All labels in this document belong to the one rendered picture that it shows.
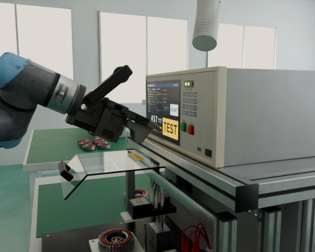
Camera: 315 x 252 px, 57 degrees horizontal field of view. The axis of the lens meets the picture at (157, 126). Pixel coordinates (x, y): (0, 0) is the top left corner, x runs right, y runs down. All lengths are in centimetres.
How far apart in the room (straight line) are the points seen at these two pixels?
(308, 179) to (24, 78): 56
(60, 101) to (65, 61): 475
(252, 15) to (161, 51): 227
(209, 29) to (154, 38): 385
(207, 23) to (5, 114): 156
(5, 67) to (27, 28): 481
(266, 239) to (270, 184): 12
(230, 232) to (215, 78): 29
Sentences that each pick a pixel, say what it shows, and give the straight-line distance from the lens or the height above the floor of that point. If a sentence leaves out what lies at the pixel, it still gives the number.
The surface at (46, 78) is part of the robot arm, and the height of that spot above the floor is 130.
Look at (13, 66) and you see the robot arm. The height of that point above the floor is 132.
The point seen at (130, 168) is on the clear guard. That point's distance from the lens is 79.
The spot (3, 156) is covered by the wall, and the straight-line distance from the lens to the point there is 548.
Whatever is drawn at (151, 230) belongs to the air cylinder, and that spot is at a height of 81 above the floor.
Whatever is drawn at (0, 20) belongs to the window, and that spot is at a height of 234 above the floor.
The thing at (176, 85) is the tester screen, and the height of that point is 128.
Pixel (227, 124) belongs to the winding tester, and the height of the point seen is 120.
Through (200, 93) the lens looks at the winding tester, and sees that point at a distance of 65.
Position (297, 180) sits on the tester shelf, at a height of 111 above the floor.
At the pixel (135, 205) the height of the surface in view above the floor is 92.
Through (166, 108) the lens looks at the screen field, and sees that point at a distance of 82.
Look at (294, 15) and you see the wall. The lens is 779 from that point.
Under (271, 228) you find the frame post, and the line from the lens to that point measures 61.
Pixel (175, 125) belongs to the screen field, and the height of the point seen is 118.
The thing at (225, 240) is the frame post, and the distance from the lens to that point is 55.
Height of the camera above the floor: 128
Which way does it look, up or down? 7 degrees down
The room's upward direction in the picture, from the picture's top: straight up
